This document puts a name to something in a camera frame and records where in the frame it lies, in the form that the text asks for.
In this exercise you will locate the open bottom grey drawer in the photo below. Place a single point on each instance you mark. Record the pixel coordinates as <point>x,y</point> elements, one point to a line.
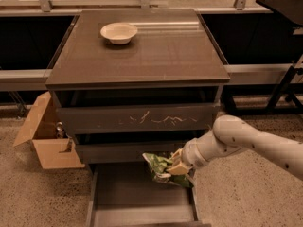
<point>124,195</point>

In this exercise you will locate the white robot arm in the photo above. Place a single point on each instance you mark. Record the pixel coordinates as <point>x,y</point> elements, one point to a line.
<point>231,135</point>

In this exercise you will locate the green jalapeno chip bag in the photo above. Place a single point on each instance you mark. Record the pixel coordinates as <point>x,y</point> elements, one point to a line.
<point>159,167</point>

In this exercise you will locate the open cardboard box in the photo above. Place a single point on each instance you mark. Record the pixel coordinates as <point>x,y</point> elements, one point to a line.
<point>39,129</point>

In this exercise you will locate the metal can in box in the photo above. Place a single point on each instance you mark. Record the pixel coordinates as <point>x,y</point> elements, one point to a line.
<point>60,130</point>

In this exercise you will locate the middle grey drawer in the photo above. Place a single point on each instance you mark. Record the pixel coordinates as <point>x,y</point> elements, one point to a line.
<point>124,147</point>

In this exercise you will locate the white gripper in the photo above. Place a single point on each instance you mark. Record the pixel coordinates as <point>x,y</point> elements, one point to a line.
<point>190,155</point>

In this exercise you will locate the metal window railing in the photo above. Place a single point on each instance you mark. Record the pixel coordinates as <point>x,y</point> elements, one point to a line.
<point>21,80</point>

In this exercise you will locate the white ceramic bowl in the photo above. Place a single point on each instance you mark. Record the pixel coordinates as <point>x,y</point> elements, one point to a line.
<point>119,33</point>

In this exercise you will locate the top grey drawer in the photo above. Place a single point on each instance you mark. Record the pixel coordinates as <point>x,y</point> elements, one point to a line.
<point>135,110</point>

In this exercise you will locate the dark grey drawer cabinet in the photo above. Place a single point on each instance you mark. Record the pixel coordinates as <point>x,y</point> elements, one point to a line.
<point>170,50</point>

